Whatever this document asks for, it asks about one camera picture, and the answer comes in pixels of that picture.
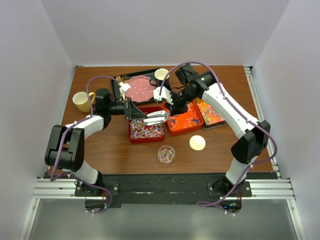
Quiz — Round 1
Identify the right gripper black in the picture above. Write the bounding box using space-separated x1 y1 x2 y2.
164 87 198 116

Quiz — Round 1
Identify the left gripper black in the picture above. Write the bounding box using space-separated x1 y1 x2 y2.
106 97 147 120

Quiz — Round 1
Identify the orange tin of lollipops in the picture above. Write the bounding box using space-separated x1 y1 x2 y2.
166 100 204 137

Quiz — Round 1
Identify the red tin of candies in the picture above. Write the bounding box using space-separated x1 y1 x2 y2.
128 119 165 144

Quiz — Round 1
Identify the metal scoop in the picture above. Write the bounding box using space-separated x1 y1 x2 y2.
143 110 169 126

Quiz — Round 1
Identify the gold tin of gummies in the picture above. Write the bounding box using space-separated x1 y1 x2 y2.
195 98 226 130

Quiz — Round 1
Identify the gold jar lid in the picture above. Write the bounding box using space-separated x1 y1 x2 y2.
189 135 206 152

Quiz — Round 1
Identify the clear plastic jar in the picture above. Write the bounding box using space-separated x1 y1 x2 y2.
157 145 176 165

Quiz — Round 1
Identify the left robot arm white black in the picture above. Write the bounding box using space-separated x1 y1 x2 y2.
44 88 147 196

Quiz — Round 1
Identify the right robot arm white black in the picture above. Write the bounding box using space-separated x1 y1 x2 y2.
166 62 271 197

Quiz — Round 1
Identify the pink polka dot plate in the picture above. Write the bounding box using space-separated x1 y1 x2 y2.
125 75 157 103

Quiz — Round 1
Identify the dark green mug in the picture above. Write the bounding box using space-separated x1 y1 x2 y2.
149 68 169 88

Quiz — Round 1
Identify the yellow mug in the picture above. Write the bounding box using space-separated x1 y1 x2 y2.
72 91 96 113

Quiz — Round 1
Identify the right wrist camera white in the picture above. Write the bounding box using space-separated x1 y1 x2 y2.
152 86 173 105

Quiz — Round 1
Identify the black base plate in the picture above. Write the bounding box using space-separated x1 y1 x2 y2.
74 171 279 210

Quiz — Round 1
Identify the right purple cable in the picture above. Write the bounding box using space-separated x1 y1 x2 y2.
159 61 278 213

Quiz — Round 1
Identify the purple cable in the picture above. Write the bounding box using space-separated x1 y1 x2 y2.
49 75 123 216
159 61 278 213

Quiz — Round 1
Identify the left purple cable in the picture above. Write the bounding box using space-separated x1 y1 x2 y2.
49 75 123 216

